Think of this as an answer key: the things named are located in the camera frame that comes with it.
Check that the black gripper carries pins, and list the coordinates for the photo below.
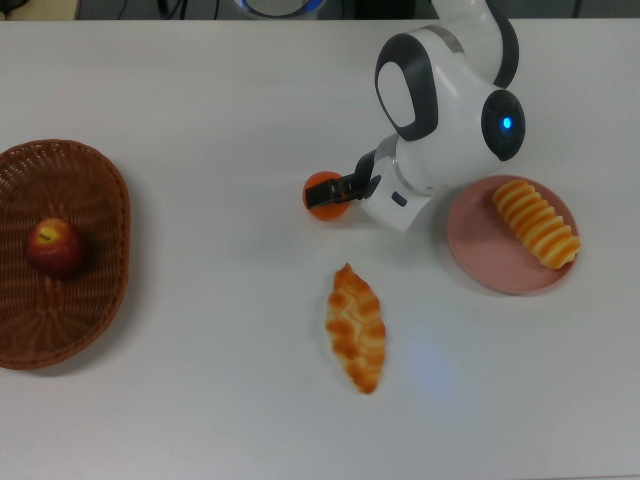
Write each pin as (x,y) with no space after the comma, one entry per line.
(364,172)

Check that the orange tangerine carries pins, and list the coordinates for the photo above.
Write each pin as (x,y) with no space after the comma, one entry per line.
(327,214)

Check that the braided golden bread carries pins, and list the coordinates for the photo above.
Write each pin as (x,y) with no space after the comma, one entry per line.
(356,330)

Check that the striped ridged bread roll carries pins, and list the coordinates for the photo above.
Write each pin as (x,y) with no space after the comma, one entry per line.
(537,225)

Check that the red apple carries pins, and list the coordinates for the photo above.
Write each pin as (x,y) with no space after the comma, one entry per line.
(54,250)

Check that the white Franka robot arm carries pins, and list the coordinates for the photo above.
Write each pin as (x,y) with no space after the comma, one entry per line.
(450,130)

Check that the pink plate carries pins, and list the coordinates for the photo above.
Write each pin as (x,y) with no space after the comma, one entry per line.
(480,250)

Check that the brown woven basket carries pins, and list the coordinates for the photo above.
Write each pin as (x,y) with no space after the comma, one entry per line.
(75,310)

